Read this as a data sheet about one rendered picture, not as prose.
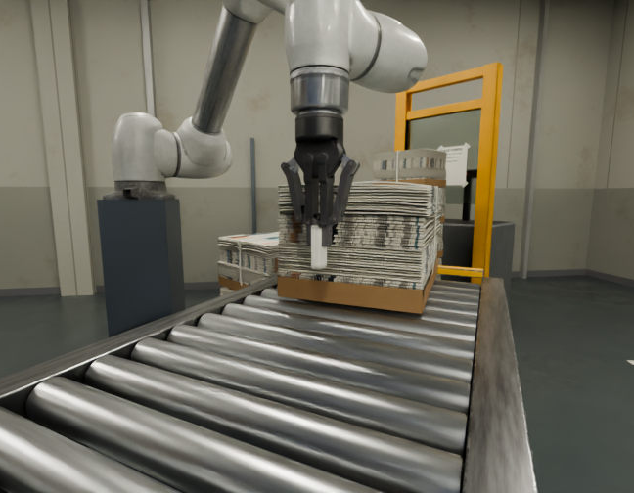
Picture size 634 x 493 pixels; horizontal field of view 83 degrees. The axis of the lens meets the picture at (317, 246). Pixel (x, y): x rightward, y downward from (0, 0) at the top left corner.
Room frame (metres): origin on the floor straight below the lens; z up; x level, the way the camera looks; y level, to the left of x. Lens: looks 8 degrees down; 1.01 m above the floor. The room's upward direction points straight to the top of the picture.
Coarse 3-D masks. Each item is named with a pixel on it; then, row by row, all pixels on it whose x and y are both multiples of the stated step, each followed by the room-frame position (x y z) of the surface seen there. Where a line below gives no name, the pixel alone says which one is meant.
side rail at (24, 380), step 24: (264, 288) 0.81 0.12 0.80; (192, 312) 0.63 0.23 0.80; (216, 312) 0.66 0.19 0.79; (120, 336) 0.52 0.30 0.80; (144, 336) 0.52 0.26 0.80; (48, 360) 0.44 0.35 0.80; (72, 360) 0.44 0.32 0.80; (0, 384) 0.38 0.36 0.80; (24, 384) 0.38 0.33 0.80; (24, 408) 0.37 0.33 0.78
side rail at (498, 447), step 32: (480, 320) 0.59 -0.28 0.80; (480, 352) 0.46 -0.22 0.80; (512, 352) 0.46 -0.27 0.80; (480, 384) 0.38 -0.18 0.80; (512, 384) 0.38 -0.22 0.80; (480, 416) 0.32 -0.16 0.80; (512, 416) 0.32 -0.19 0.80; (480, 448) 0.28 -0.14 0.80; (512, 448) 0.28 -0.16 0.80; (480, 480) 0.24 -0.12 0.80; (512, 480) 0.24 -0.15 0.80
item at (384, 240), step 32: (288, 192) 0.70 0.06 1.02; (352, 192) 0.65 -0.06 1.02; (384, 192) 0.63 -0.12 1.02; (416, 192) 0.61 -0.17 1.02; (288, 224) 0.71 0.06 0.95; (352, 224) 0.65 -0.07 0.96; (384, 224) 0.63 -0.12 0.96; (416, 224) 0.61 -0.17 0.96; (288, 256) 0.71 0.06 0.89; (352, 256) 0.66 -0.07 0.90; (384, 256) 0.63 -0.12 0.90; (416, 256) 0.61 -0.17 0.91; (416, 288) 0.61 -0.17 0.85
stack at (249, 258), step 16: (224, 240) 1.56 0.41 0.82; (240, 240) 1.46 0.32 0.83; (256, 240) 1.48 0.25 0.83; (272, 240) 1.48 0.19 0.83; (224, 256) 1.58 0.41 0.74; (240, 256) 1.47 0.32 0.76; (256, 256) 1.38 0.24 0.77; (272, 256) 1.35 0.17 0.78; (224, 272) 1.56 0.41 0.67; (240, 272) 1.47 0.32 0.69; (256, 272) 1.39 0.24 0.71; (272, 272) 1.35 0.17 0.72; (224, 288) 1.58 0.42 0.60
